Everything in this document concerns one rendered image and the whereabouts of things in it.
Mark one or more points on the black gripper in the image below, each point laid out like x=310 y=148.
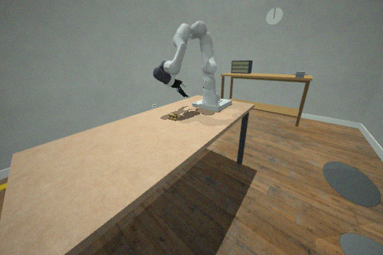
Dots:
x=177 y=84

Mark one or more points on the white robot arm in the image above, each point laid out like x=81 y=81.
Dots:
x=167 y=70

